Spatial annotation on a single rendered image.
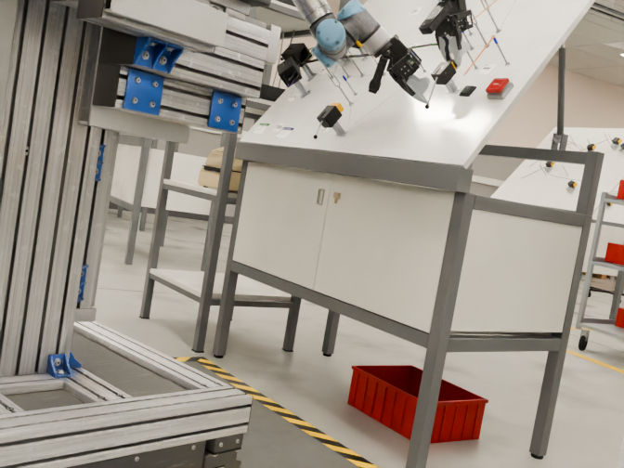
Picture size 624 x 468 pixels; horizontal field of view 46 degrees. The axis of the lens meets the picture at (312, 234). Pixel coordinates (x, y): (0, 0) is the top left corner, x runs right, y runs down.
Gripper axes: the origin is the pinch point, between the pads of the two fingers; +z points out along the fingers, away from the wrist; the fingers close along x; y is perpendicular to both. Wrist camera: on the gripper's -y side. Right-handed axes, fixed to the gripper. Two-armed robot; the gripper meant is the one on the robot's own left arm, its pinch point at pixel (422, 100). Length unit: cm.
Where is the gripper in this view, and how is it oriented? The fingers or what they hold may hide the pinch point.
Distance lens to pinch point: 220.4
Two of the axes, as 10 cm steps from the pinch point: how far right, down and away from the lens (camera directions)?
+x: 2.2, -4.9, 8.5
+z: 7.0, 6.8, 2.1
